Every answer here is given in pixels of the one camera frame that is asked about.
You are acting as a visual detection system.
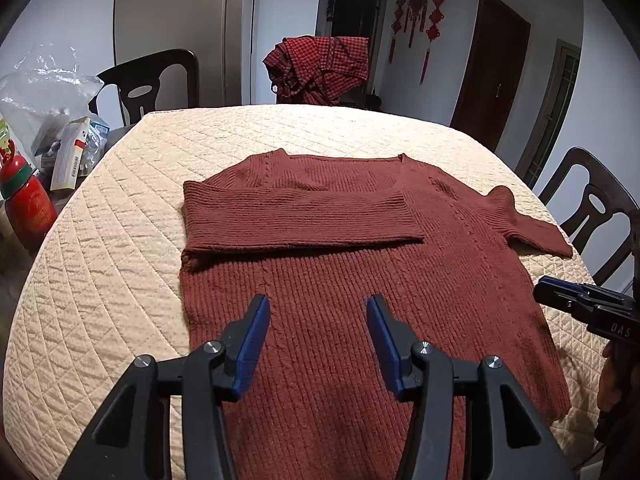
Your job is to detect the rust red knit sweater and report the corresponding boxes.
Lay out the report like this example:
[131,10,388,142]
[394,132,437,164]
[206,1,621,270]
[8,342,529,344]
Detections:
[180,150,573,479]

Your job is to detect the right hand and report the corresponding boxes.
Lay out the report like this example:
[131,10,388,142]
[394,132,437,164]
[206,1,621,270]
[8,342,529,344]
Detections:
[597,341,639,413]

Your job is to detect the dark wooden chair right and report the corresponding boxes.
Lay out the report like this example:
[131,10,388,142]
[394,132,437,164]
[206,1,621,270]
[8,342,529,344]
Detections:
[539,146,639,286]

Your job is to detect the dark wooden chair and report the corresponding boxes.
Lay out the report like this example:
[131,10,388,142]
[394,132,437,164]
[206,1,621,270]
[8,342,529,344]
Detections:
[539,146,639,286]
[98,49,200,125]

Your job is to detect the beige quilted table cover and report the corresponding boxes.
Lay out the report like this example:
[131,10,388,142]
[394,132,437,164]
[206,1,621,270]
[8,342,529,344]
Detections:
[0,103,612,480]

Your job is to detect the red drink bottle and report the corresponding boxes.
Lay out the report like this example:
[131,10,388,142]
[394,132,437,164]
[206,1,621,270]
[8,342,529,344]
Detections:
[1,140,58,252]

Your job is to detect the dark brown door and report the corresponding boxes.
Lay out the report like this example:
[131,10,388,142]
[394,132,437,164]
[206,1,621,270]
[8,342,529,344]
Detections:
[450,0,530,152]

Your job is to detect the white medicine box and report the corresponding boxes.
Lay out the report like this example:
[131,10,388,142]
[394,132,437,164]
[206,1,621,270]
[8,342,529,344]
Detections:
[50,117,90,192]

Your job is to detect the red chinese knot decoration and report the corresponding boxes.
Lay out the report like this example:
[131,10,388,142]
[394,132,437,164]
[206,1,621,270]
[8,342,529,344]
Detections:
[387,0,446,84]

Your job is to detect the dark wooden chair left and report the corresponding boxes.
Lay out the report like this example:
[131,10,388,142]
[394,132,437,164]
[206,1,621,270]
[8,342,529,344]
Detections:
[98,49,200,125]

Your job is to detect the red checkered shirt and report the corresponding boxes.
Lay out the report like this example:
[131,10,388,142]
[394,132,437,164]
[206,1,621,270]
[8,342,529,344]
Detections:
[262,36,369,106]

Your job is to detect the clear plastic bag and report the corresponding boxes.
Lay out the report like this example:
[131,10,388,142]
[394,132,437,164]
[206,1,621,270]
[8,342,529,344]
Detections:
[1,44,110,177]

